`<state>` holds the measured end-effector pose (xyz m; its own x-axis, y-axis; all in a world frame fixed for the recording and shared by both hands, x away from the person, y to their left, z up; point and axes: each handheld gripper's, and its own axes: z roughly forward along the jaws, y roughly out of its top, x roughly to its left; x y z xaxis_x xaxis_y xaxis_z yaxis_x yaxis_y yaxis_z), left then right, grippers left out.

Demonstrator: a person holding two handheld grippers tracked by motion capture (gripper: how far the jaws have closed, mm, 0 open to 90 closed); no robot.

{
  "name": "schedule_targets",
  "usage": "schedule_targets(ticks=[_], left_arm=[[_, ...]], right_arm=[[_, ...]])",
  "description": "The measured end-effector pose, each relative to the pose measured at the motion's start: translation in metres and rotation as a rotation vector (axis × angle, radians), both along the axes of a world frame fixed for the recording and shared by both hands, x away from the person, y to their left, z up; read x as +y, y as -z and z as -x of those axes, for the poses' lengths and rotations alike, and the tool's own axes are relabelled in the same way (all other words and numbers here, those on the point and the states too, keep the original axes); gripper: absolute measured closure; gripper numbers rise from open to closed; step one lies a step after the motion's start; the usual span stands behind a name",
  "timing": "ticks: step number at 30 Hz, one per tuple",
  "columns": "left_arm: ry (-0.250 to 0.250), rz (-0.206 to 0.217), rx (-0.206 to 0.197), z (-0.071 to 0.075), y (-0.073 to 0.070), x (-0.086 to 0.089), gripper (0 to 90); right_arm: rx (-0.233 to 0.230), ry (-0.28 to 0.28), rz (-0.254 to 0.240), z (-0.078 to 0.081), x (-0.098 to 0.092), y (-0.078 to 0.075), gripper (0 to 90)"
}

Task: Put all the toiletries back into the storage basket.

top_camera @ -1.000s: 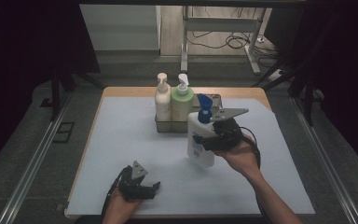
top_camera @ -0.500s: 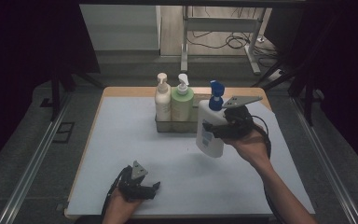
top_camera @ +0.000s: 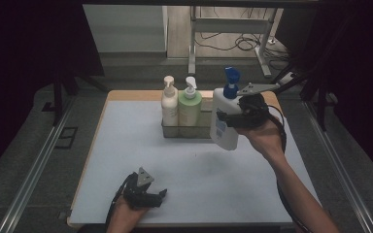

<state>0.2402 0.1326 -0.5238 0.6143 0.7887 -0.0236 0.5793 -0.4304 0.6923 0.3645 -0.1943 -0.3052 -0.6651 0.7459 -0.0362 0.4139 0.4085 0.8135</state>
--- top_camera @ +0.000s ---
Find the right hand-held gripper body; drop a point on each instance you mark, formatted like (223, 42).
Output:
(254, 111)

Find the aluminium rail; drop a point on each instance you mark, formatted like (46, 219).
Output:
(35, 168)
(340, 168)

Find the person's left hand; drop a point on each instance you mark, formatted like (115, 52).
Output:
(124, 215)

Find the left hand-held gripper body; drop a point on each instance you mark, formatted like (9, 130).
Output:
(139, 194)

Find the white power strip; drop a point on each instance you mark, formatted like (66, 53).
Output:
(287, 78)

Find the black metal stand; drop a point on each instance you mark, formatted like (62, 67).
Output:
(57, 103)
(321, 110)

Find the green pump bottle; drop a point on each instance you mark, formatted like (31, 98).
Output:
(189, 111)

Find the dark curtain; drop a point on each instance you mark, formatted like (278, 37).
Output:
(362, 64)
(19, 64)

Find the white metal desk frame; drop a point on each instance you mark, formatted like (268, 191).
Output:
(230, 25)

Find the white bottle with blue pump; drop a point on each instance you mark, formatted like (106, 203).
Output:
(221, 136)

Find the person's right hand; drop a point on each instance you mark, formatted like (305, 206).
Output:
(268, 139)

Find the cream pump bottle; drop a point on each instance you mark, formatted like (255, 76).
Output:
(169, 110)

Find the white panel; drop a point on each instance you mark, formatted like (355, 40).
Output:
(126, 29)

